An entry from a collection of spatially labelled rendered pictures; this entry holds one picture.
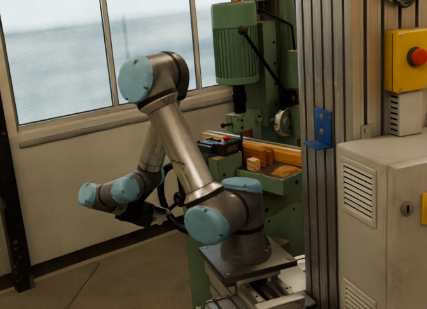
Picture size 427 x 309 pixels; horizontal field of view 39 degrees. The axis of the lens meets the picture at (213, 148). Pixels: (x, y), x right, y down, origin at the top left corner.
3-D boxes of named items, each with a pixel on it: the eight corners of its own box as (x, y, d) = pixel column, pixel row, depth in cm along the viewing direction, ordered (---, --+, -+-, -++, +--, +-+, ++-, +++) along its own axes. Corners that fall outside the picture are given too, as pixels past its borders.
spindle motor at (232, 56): (206, 84, 238) (200, 4, 230) (237, 77, 250) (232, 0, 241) (238, 88, 226) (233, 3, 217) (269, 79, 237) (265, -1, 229)
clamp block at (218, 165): (192, 176, 232) (190, 154, 229) (217, 166, 240) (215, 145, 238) (219, 183, 221) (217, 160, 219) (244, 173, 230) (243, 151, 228)
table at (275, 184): (156, 173, 249) (155, 159, 247) (209, 154, 269) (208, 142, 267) (266, 204, 206) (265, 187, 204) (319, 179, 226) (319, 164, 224)
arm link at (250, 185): (272, 218, 175) (269, 174, 171) (248, 235, 164) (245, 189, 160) (237, 211, 181) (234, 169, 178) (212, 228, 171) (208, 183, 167)
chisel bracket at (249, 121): (226, 135, 243) (225, 114, 241) (250, 127, 252) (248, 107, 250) (239, 137, 238) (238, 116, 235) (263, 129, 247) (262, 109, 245)
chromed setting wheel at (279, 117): (272, 139, 241) (271, 109, 238) (292, 132, 249) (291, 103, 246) (278, 140, 239) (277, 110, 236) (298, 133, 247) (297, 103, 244)
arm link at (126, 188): (143, 168, 182) (119, 175, 189) (117, 180, 174) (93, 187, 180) (152, 192, 183) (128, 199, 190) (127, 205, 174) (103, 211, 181)
